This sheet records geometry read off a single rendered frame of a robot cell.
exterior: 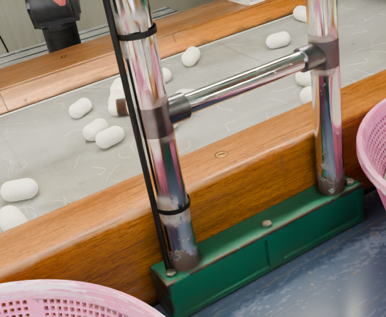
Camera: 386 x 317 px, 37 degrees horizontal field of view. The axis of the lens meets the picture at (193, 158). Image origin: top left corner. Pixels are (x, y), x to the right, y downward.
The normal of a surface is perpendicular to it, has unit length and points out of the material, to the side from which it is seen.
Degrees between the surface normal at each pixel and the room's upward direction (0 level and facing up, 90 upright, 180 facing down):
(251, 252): 90
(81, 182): 0
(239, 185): 90
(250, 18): 45
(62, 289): 75
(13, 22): 90
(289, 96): 0
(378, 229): 0
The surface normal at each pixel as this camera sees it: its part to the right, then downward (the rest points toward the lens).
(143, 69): 0.06, 0.47
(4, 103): 0.24, -0.37
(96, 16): 0.46, 0.36
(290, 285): -0.16, -0.87
